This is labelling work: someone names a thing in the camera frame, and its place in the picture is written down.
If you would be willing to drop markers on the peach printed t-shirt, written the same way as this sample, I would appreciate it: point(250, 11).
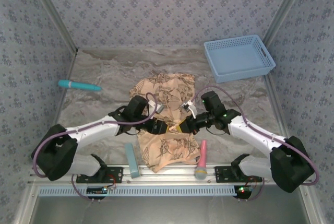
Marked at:
point(167, 88)

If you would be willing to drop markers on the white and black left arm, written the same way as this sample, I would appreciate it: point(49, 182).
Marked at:
point(78, 138)

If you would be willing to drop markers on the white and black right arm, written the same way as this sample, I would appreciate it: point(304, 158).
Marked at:
point(261, 140)

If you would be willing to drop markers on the pink toy microphone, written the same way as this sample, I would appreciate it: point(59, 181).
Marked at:
point(202, 156)

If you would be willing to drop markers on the light blue brush block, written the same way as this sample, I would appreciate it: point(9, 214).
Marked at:
point(132, 160)

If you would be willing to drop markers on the teal toy microphone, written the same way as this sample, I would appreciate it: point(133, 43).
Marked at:
point(78, 85)

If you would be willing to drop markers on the light blue perforated basket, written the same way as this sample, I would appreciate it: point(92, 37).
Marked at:
point(237, 59)

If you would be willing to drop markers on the right circuit board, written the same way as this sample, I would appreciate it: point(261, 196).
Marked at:
point(243, 190)

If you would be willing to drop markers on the circuit board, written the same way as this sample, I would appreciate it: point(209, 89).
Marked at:
point(96, 190)
point(243, 190)

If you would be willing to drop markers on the grey metal front panel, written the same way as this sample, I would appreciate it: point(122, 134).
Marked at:
point(167, 211)

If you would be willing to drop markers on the left circuit board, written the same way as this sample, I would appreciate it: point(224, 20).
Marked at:
point(96, 190)

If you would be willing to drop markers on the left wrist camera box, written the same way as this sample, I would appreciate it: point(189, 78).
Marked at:
point(156, 107)

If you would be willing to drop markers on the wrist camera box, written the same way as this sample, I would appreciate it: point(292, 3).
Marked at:
point(189, 107)
point(156, 107)

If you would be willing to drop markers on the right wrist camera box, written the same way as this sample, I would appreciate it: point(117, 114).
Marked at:
point(189, 107)

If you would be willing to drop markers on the aluminium mounting rail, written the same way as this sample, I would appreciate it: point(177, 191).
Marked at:
point(169, 177)

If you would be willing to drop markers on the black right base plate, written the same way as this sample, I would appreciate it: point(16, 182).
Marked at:
point(223, 174)

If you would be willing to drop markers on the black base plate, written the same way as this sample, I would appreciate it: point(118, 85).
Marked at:
point(114, 174)
point(223, 174)

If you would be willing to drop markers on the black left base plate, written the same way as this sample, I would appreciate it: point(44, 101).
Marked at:
point(114, 174)

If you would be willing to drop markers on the aluminium frame post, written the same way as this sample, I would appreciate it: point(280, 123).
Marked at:
point(287, 4)
point(52, 12)

